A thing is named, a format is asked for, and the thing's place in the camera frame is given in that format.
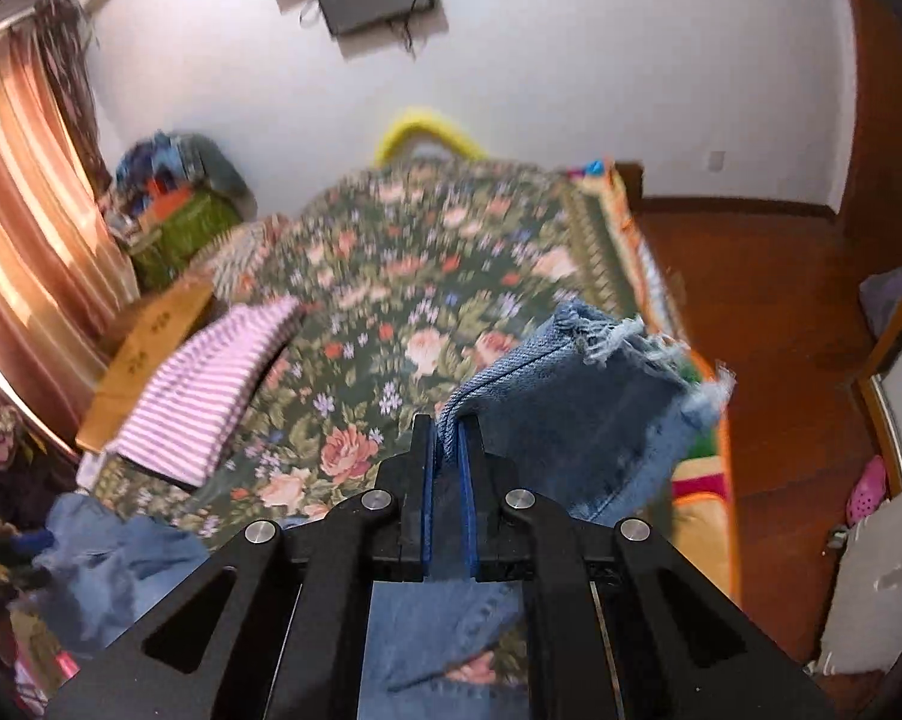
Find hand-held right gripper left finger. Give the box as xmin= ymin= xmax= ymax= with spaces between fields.
xmin=46 ymin=414 xmax=432 ymax=720

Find cardboard box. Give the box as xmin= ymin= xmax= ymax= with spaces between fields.
xmin=76 ymin=277 xmax=216 ymax=452

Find pink clog shoe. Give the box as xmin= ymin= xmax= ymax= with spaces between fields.
xmin=847 ymin=455 xmax=890 ymax=526

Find blue denim pants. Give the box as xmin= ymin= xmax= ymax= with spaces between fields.
xmin=31 ymin=300 xmax=735 ymax=720

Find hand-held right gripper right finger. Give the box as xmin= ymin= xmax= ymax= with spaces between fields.
xmin=458 ymin=421 xmax=836 ymax=720

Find white bag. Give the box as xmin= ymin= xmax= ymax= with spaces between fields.
xmin=814 ymin=491 xmax=902 ymax=676

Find orange yellow blanket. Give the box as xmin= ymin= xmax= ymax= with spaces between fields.
xmin=571 ymin=159 xmax=744 ymax=601

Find floral bed blanket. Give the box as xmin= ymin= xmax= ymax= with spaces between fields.
xmin=95 ymin=157 xmax=692 ymax=541

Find yellow pillow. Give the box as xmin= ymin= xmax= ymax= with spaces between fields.
xmin=374 ymin=106 xmax=488 ymax=167

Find orange striped curtain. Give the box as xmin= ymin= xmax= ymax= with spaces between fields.
xmin=0 ymin=0 xmax=141 ymax=458

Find zigzag patterned cloth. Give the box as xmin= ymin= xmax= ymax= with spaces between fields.
xmin=209 ymin=216 xmax=293 ymax=295

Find dark clothes heap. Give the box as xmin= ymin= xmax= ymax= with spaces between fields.
xmin=0 ymin=401 xmax=81 ymax=691

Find pink white striped cloth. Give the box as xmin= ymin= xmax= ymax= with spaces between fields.
xmin=106 ymin=295 xmax=303 ymax=487

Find green patterned bag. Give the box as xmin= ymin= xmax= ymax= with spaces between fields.
xmin=127 ymin=191 xmax=243 ymax=292

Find purple cloth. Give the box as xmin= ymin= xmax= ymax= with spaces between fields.
xmin=859 ymin=262 xmax=902 ymax=338

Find wooden bed headboard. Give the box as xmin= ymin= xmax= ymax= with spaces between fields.
xmin=614 ymin=161 xmax=647 ymax=218

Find pile of colourful clothes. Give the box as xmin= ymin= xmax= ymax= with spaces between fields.
xmin=113 ymin=131 xmax=257 ymax=215

